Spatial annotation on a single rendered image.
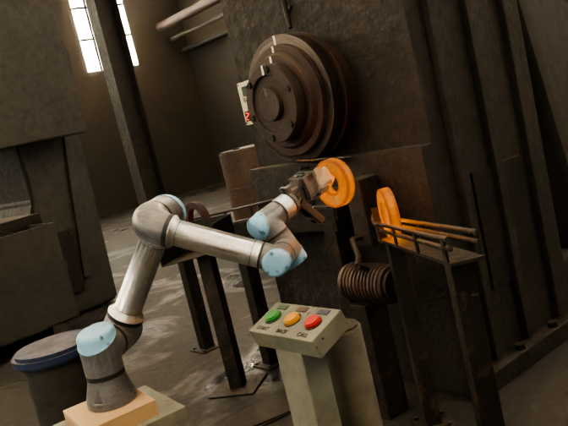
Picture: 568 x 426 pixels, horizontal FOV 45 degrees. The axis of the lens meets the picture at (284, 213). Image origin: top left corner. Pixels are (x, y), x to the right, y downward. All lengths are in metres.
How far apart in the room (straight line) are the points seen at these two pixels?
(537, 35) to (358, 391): 1.64
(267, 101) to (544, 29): 1.13
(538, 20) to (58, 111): 3.21
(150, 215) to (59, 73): 3.13
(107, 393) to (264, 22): 1.52
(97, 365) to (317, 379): 0.75
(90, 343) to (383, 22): 1.37
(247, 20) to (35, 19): 2.38
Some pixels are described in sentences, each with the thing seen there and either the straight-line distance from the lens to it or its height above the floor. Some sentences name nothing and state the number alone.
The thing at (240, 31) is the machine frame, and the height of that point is 1.44.
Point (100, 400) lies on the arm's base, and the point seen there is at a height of 0.38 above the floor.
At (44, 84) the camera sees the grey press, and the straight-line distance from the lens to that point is 4.93.
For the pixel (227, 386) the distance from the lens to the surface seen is 3.03.
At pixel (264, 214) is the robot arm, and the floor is 0.80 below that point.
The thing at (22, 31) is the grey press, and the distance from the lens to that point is 4.96.
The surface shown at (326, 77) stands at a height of 1.16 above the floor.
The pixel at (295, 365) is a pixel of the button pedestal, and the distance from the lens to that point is 1.63.
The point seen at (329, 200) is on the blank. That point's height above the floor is 0.77.
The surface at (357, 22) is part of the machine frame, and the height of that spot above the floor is 1.32.
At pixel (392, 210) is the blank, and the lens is 2.06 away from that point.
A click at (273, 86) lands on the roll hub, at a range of 2.47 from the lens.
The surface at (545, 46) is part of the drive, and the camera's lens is 2.91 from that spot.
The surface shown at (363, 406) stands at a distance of 1.81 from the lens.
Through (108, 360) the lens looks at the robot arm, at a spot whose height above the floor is 0.49.
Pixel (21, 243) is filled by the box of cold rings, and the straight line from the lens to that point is 4.51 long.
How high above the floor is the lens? 1.07
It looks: 8 degrees down
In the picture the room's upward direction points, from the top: 13 degrees counter-clockwise
